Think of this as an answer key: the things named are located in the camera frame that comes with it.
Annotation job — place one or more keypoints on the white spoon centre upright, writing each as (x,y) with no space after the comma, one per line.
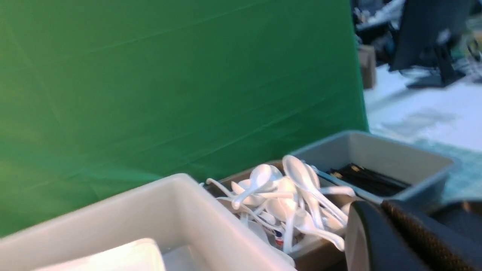
(305,181)

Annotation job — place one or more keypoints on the white spoon top of pile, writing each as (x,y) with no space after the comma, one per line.
(259,177)

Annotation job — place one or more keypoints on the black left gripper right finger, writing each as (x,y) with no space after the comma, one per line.
(448,238)

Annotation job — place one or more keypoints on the stack of white square plates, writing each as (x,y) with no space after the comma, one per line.
(140,255)

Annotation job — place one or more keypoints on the brown spoon bin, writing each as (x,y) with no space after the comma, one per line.
(309,254)

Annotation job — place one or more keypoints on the green backdrop cloth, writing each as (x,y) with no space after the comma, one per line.
(102,96)

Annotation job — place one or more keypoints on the black computer monitor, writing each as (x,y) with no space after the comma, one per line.
(427,26)

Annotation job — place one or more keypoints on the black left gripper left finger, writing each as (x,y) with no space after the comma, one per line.
(372,243)

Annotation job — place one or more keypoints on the pile of black chopsticks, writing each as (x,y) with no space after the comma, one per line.
(371,181)

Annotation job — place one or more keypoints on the grey-blue chopstick bin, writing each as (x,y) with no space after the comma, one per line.
(425,171)

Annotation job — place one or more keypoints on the large white plastic tub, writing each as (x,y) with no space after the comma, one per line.
(191,229)

